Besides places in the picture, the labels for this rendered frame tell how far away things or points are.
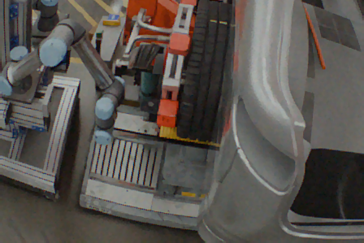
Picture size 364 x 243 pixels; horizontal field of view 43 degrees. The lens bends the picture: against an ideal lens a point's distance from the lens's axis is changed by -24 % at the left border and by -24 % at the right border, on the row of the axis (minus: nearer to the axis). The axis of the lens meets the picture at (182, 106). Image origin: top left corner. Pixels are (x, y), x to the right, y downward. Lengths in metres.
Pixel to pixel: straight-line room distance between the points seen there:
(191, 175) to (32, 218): 1.05
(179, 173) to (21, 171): 0.96
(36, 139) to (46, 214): 0.49
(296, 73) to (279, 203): 0.76
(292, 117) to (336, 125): 1.06
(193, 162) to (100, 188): 0.55
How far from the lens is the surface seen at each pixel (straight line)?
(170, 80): 2.34
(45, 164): 2.97
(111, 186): 3.07
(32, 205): 3.08
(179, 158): 3.05
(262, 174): 1.54
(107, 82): 2.25
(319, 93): 2.48
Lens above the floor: 2.61
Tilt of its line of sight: 47 degrees down
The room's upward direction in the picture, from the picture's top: 10 degrees clockwise
